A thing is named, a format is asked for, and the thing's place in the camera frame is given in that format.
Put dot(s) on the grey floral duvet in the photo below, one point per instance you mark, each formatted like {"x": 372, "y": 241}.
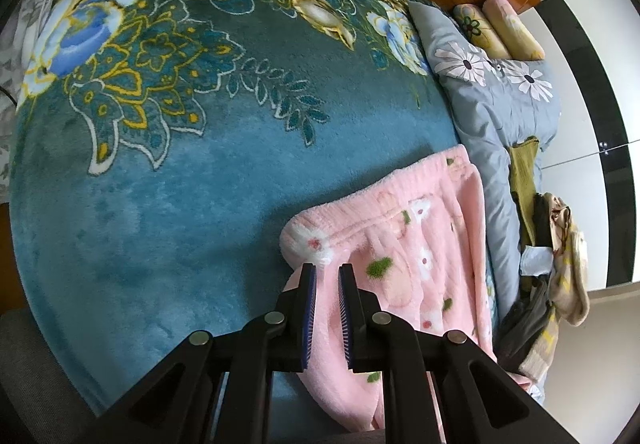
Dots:
{"x": 497, "y": 104}

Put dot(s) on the olive green knit garment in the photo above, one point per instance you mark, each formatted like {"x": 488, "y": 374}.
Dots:
{"x": 522, "y": 186}

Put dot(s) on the beige yellow knit sweater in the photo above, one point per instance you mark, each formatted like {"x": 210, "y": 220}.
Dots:
{"x": 569, "y": 299}

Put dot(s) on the brown patterned small cloth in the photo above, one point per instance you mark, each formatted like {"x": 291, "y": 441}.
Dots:
{"x": 560, "y": 221}

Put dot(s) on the pink fleece pajama pants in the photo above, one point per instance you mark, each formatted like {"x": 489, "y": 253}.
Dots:
{"x": 417, "y": 239}

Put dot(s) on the cream patterned pillow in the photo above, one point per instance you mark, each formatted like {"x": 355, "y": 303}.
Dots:
{"x": 521, "y": 44}
{"x": 479, "y": 32}

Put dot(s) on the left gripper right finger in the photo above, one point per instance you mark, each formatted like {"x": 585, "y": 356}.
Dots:
{"x": 437, "y": 388}

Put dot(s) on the white black wardrobe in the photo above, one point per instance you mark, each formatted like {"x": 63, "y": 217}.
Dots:
{"x": 592, "y": 48}

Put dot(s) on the dark grey garment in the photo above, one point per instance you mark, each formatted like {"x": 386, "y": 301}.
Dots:
{"x": 529, "y": 314}

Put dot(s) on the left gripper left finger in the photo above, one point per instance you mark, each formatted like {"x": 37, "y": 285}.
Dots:
{"x": 216, "y": 389}

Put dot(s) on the teal floral bed blanket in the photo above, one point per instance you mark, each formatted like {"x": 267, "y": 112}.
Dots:
{"x": 161, "y": 146}

